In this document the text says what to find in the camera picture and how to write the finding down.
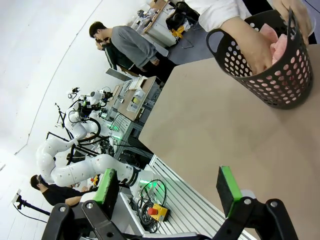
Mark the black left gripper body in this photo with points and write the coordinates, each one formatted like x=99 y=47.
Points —
x=106 y=96

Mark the right gripper black green right finger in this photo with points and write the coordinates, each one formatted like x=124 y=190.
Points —
x=226 y=195

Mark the right gripper black green left finger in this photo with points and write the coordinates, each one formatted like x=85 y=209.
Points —
x=107 y=197

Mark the black perforated plastic basket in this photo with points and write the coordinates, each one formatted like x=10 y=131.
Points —
x=300 y=87

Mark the pink terry towel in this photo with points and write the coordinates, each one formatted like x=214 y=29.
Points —
x=277 y=47

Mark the person's right forearm white sleeve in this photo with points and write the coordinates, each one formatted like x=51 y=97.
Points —
x=217 y=12

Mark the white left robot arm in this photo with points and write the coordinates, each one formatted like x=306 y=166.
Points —
x=75 y=172

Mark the person's right hand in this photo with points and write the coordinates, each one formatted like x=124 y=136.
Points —
x=252 y=47

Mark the person's left hand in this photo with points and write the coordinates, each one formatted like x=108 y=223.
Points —
x=303 y=17

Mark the brown top workbench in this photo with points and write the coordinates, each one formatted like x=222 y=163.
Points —
x=140 y=97

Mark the person in dark green jacket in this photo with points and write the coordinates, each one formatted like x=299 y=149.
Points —
x=112 y=56

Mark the seated person in black shirt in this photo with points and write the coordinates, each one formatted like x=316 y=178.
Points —
x=60 y=195

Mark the black tripod stand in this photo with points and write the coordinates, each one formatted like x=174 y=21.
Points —
x=62 y=122

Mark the man in grey sweater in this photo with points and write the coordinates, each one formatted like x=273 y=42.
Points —
x=130 y=47

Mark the yellow emergency stop box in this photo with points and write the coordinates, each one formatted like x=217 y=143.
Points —
x=160 y=212

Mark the white cabinet desk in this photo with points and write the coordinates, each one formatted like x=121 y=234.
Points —
x=160 y=27

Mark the black backpack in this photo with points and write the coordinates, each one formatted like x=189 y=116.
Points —
x=180 y=15

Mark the small camera on black stand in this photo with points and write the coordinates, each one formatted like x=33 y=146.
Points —
x=20 y=201

